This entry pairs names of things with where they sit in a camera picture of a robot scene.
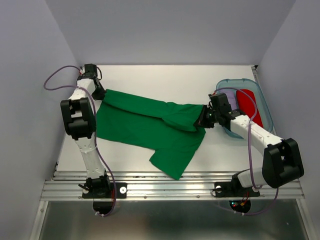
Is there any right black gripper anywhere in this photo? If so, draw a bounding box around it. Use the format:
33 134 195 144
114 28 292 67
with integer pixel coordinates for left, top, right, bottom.
192 104 220 128

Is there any green t shirt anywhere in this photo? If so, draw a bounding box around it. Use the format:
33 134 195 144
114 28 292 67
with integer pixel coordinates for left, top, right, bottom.
96 89 206 180

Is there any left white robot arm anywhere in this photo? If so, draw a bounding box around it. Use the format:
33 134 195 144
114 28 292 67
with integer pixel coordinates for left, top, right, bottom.
60 63 112 199

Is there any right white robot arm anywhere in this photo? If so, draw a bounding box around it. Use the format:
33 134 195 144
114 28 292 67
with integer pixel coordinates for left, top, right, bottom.
194 93 305 198

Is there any lavender t shirt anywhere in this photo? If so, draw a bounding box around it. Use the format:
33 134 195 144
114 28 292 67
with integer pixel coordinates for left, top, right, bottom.
224 90 239 110

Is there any translucent blue plastic bin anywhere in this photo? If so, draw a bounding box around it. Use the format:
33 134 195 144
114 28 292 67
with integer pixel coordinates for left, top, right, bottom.
216 78 274 132

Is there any red t shirt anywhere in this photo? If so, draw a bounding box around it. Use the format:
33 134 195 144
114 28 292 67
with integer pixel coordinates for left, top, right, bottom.
236 90 264 128

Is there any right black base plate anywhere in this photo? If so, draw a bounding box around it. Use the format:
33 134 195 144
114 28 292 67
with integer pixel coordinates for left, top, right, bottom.
210 181 260 198

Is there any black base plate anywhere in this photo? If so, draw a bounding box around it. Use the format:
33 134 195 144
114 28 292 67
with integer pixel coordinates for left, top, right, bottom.
210 181 260 198
81 182 128 199

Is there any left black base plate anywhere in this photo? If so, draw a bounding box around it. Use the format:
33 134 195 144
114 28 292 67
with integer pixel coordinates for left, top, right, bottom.
81 182 128 199

